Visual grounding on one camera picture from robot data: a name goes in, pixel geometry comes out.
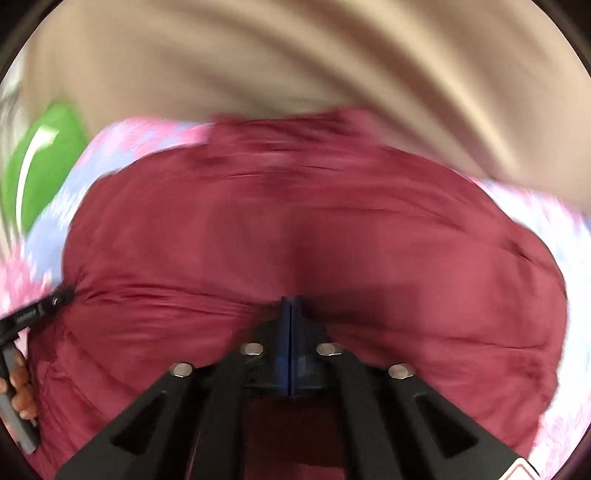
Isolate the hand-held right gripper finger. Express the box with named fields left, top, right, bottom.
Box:
left=290, top=295, right=542, bottom=480
left=54, top=296, right=291, bottom=480

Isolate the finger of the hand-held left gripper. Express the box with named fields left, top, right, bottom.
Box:
left=33, top=286, right=77, bottom=321

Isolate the maroon puffer jacket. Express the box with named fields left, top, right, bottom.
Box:
left=28, top=107, right=570, bottom=480

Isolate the person's left hand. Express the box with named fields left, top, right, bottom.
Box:
left=0, top=350, right=38, bottom=421

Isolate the pink and blue patterned blanket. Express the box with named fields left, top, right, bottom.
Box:
left=0, top=117, right=583, bottom=462

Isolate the beige curtain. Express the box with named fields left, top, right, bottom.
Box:
left=21, top=0, right=591, bottom=204

